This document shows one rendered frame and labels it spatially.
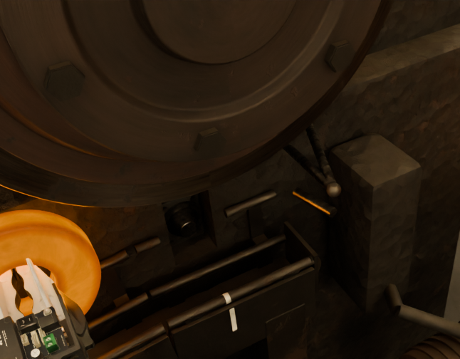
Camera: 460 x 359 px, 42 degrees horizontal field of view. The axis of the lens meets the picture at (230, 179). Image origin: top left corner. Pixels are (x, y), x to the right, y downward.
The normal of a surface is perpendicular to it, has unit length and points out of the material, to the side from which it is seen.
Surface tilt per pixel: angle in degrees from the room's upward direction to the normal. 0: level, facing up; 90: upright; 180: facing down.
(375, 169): 0
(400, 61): 0
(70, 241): 88
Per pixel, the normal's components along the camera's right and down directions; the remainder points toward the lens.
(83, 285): 0.45, 0.48
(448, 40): -0.10, -0.79
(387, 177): 0.07, -0.53
